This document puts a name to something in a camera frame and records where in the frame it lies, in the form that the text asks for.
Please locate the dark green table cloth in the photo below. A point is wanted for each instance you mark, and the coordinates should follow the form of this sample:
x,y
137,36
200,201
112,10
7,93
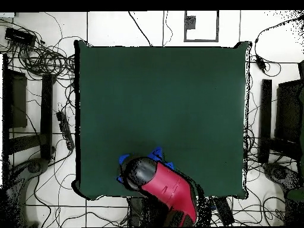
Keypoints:
x,y
201,95

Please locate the grey stand base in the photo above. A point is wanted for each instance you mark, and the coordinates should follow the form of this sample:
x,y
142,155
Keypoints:
x,y
35,166
280,173

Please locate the blue shirt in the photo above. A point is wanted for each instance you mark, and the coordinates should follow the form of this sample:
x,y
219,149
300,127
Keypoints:
x,y
156,153

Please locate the black power adapter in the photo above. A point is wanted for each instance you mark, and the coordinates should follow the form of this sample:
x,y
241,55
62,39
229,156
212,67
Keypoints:
x,y
260,63

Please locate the black metal stand frame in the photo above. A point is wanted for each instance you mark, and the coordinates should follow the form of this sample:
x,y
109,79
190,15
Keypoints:
x,y
266,118
46,106

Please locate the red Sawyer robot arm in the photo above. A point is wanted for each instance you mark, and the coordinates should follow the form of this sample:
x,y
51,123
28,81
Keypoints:
x,y
171,185

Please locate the black electronics box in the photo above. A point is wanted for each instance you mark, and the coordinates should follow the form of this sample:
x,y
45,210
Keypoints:
x,y
20,36

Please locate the long black power strip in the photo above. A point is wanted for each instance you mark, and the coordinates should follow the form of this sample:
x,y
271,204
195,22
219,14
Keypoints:
x,y
224,211

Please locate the small dark grey square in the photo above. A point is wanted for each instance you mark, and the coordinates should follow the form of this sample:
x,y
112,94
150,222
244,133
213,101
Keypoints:
x,y
190,22

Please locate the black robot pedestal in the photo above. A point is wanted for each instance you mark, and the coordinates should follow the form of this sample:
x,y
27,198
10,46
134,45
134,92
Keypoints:
x,y
136,209

